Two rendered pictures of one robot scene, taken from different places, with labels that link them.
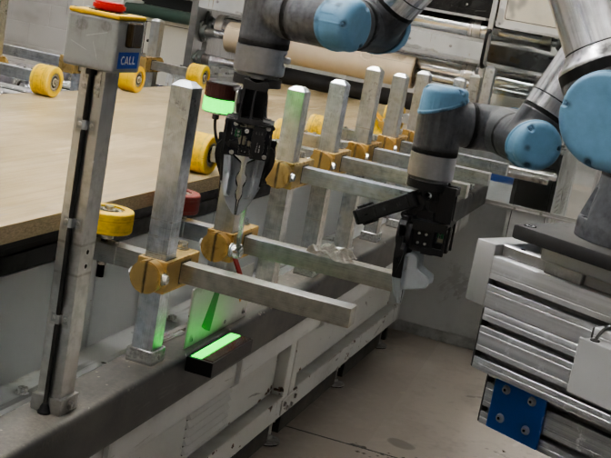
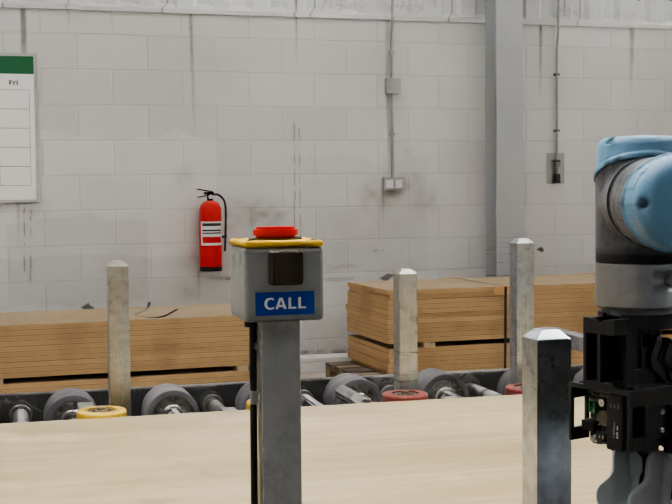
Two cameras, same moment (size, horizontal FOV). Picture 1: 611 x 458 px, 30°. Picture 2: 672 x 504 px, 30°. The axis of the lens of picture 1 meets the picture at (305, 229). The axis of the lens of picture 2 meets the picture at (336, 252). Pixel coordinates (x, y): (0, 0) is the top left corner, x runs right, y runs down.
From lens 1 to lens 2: 110 cm
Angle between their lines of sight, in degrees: 58
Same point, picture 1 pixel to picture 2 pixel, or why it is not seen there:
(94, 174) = (269, 468)
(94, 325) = not seen: outside the picture
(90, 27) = (236, 263)
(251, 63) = (600, 290)
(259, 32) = (603, 239)
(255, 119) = (607, 382)
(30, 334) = not seen: outside the picture
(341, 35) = (644, 223)
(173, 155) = (530, 445)
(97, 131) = (262, 405)
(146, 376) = not seen: outside the picture
